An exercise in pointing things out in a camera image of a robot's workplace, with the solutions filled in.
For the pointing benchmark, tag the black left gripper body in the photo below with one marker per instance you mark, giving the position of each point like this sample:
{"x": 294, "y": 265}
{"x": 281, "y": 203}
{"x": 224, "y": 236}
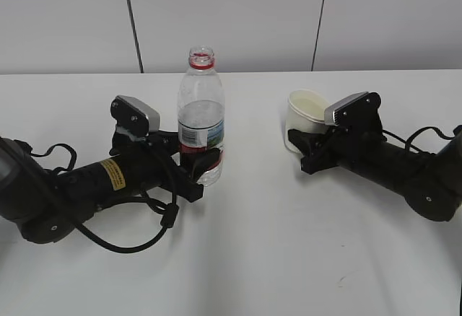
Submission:
{"x": 145, "y": 166}

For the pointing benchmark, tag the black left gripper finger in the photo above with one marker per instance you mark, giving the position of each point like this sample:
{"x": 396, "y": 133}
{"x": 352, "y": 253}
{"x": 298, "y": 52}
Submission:
{"x": 165, "y": 138}
{"x": 197, "y": 163}

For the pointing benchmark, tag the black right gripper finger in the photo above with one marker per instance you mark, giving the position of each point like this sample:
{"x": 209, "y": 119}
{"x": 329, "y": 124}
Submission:
{"x": 309, "y": 144}

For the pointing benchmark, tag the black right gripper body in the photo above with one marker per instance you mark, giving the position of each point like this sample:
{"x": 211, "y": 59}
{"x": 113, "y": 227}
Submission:
{"x": 349, "y": 141}

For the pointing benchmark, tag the white paper cup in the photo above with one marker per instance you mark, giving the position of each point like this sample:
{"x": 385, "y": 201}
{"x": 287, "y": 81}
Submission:
{"x": 305, "y": 112}

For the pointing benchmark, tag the clear plastic water bottle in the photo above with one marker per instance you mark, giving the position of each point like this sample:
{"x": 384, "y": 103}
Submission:
{"x": 201, "y": 111}

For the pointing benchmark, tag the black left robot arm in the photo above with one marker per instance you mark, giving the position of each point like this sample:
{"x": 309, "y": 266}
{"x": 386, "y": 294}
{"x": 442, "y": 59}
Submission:
{"x": 47, "y": 205}

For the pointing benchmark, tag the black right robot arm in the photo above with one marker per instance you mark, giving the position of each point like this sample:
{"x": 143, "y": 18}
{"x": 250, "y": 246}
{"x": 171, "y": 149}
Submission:
{"x": 429, "y": 182}

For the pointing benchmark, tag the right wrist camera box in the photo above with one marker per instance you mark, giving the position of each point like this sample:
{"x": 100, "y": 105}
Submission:
{"x": 342, "y": 111}

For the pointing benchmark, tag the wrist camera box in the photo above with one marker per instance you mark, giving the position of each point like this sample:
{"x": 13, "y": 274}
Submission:
{"x": 342, "y": 111}
{"x": 133, "y": 117}

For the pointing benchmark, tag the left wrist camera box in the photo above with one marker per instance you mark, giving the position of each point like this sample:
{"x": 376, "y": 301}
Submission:
{"x": 133, "y": 117}

